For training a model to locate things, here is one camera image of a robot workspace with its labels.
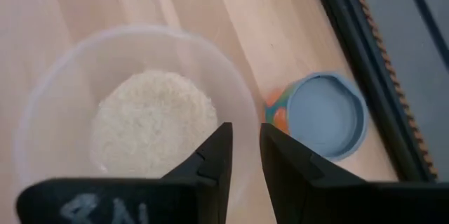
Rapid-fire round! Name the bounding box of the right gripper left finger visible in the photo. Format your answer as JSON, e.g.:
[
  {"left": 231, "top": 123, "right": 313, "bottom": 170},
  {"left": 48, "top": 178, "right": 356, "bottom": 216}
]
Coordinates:
[{"left": 162, "top": 122, "right": 234, "bottom": 224}]

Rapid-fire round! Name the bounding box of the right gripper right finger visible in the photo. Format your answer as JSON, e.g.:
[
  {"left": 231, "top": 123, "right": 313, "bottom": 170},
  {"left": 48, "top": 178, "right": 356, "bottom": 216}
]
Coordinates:
[{"left": 260, "top": 122, "right": 366, "bottom": 224}]

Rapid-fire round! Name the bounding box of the small teal orange-print can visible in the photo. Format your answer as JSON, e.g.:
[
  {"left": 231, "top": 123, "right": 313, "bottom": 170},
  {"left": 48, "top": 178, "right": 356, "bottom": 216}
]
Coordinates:
[{"left": 263, "top": 72, "right": 369, "bottom": 162}]

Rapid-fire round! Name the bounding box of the heap of white rice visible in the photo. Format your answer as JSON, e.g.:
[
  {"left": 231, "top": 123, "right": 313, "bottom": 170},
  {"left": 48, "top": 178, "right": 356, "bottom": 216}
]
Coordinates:
[{"left": 89, "top": 69, "right": 218, "bottom": 179}]

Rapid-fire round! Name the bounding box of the black hazard-striped floor mat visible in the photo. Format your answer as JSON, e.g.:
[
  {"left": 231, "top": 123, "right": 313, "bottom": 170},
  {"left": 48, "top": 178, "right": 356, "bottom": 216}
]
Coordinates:
[{"left": 329, "top": 0, "right": 439, "bottom": 183}]

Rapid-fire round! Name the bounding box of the translucent white plastic bowl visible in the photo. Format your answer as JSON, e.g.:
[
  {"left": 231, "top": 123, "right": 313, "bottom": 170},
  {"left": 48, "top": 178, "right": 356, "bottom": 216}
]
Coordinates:
[{"left": 13, "top": 23, "right": 262, "bottom": 214}]

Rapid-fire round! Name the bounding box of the black aluminium table frame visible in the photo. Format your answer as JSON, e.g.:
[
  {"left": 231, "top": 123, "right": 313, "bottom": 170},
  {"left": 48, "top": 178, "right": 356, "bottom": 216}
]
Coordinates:
[{"left": 308, "top": 0, "right": 422, "bottom": 183}]

